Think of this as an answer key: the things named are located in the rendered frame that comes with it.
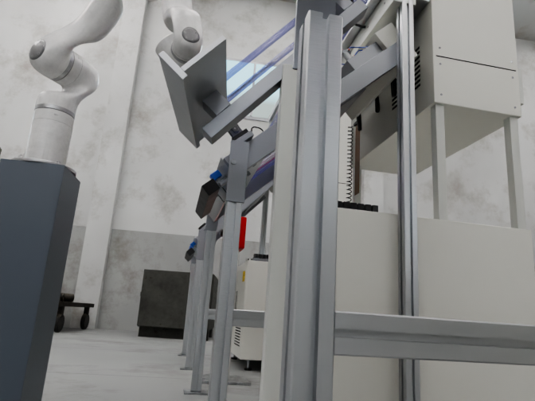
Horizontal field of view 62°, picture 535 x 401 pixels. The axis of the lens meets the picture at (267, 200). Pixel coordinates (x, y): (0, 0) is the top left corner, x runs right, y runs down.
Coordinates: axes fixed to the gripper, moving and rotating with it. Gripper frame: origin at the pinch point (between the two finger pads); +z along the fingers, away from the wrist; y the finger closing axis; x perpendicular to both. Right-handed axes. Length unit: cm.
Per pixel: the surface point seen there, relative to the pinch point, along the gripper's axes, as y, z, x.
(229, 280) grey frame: 3.5, 32.2, -26.5
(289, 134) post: 32.4, 15.3, -2.8
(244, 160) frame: 3.9, 9.4, -4.4
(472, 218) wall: -477, 202, 394
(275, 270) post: 32, 35, -22
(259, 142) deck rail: -0.5, 6.9, 4.1
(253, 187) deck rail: -69, 9, 16
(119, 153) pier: -496, -184, 25
